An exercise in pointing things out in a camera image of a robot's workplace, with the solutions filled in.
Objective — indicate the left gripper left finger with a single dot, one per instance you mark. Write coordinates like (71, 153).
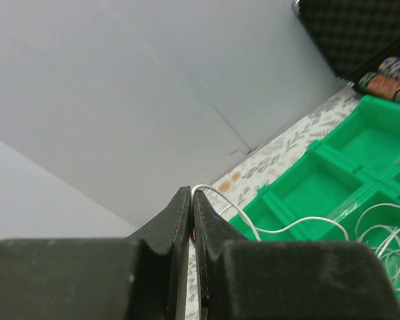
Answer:
(159, 285)

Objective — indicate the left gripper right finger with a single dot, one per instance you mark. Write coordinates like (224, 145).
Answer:
(222, 264)

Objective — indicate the green compartment tray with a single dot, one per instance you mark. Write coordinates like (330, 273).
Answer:
(345, 186)

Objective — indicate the floral table mat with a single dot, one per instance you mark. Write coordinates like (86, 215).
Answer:
(304, 279)

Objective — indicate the black poker chip case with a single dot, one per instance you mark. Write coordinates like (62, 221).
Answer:
(360, 41)

